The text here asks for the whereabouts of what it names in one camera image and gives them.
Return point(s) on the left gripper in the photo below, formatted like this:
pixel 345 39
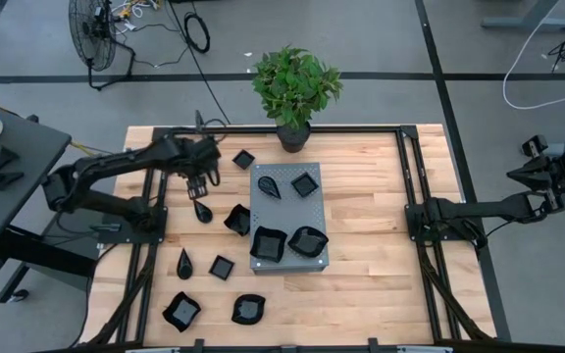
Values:
pixel 196 157

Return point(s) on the black teardrop mini plate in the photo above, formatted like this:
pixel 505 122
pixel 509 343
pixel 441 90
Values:
pixel 184 267
pixel 269 186
pixel 204 214

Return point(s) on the black wavy square mini plate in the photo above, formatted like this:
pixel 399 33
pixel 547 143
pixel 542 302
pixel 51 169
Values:
pixel 239 220
pixel 268 244
pixel 182 312

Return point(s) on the black small square mini plate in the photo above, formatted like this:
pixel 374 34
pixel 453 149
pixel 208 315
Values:
pixel 243 159
pixel 305 185
pixel 221 267

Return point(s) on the black leaf-shaped mini plate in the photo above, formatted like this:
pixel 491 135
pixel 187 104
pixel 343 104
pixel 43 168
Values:
pixel 248 309
pixel 308 242

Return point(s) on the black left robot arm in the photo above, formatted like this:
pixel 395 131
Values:
pixel 116 159

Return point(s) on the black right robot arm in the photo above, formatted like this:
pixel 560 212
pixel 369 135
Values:
pixel 478 208

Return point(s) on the grey perforated metal shelf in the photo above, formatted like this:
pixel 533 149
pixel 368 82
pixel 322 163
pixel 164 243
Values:
pixel 287 213

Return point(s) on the green plant in black pot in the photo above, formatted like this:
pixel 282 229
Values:
pixel 292 83

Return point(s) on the black desk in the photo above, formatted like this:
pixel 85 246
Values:
pixel 27 142

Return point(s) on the black floor fan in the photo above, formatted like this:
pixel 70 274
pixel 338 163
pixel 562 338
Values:
pixel 91 39

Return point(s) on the white power strip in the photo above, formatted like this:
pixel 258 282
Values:
pixel 125 11

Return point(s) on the black triangular plastic part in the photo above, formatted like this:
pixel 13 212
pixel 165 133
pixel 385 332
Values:
pixel 5 180
pixel 5 159

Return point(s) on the silver metal bracket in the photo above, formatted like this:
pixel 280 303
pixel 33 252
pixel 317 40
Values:
pixel 152 350
pixel 425 350

